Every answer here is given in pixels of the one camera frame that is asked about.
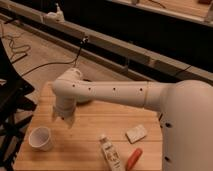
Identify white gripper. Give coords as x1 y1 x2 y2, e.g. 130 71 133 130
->
52 100 76 129

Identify white ceramic cup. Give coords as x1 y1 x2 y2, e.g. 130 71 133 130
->
28 127 53 151

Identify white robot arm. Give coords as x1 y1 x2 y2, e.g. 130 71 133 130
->
52 68 213 171

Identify green ceramic bowl pan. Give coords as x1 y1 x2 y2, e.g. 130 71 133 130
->
77 79 92 104

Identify white tube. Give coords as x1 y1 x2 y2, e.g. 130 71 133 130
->
99 134 125 171

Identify black chair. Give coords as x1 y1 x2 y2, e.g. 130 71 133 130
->
0 39 36 171

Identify white sponge block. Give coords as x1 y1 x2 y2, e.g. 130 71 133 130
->
126 124 147 144

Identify orange carrot toy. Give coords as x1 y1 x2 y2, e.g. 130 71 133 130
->
126 148 143 171

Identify black cable coil far left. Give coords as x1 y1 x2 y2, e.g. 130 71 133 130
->
2 34 32 64

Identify white object on rail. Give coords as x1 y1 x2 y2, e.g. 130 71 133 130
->
44 3 65 22

